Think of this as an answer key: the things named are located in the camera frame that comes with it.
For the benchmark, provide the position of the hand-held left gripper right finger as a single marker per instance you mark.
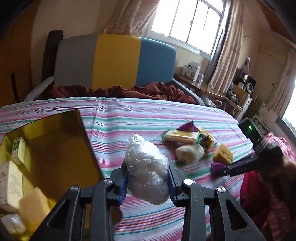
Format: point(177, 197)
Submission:
point(173, 185)

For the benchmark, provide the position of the red garment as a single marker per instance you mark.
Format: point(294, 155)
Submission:
point(254, 190)

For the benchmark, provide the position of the cream round bun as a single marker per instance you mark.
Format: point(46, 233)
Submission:
point(189, 154)

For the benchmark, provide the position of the purple jar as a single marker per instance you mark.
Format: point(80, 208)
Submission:
point(200, 78)

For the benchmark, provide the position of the person's right hand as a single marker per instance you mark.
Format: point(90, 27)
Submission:
point(290, 163)

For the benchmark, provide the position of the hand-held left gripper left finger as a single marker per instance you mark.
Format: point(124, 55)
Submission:
point(122, 187)

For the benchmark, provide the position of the pink patterned garment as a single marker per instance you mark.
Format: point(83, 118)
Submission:
point(286, 146)

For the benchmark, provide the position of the window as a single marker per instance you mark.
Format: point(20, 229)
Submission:
point(185, 23)

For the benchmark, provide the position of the beige carton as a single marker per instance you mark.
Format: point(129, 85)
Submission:
point(11, 185)

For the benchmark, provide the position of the black rolled mat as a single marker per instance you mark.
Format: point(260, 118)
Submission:
point(49, 51)

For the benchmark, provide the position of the large white carton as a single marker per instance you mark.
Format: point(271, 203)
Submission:
point(193, 70)

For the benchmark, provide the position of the small white carton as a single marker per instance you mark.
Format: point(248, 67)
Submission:
point(184, 71)

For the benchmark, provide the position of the brown red blanket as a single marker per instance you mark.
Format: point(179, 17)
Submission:
point(161, 90)

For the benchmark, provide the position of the wooden wardrobe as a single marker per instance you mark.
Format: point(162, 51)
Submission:
point(16, 58)

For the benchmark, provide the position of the yellow green snack packet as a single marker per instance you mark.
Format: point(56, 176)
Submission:
point(209, 140)

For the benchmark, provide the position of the brown yellow sponge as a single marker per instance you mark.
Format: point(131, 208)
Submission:
point(223, 154)

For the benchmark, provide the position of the cluttered wooden shelf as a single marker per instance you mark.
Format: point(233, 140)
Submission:
point(240, 92)

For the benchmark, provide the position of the small green box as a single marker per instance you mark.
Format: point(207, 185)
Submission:
point(19, 150)

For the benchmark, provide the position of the grey yellow blue headboard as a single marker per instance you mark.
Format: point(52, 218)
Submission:
point(115, 62)

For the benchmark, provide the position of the purple triangular packet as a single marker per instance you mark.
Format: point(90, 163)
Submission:
point(188, 127)

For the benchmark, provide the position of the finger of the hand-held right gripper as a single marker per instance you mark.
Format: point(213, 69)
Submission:
point(238, 169)

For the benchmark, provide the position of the beige patterned curtain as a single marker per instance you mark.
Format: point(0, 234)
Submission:
point(282, 88)
point(226, 58)
point(131, 18)

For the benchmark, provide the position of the cracker packet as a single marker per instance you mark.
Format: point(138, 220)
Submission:
point(180, 137)

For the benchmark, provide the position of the wooden desk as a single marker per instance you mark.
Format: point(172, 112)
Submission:
point(203, 87)

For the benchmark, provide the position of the pale yellow sponge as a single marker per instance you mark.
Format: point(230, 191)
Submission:
point(34, 208)

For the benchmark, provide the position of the grey bed rail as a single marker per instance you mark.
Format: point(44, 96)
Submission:
point(187, 90)
point(39, 89)

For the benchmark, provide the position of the small purple packet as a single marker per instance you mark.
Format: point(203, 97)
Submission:
point(217, 167)

